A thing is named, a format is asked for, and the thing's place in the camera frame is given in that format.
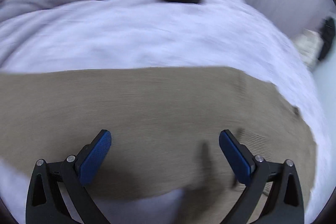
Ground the brown knitted sweater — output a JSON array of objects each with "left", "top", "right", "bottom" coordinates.
[{"left": 1, "top": 67, "right": 316, "bottom": 223}]

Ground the cream puffer jacket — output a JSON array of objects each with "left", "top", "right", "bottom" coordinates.
[{"left": 292, "top": 29, "right": 323, "bottom": 71}]

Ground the lavender plush bed blanket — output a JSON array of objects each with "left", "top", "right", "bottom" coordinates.
[{"left": 1, "top": 0, "right": 331, "bottom": 222}]

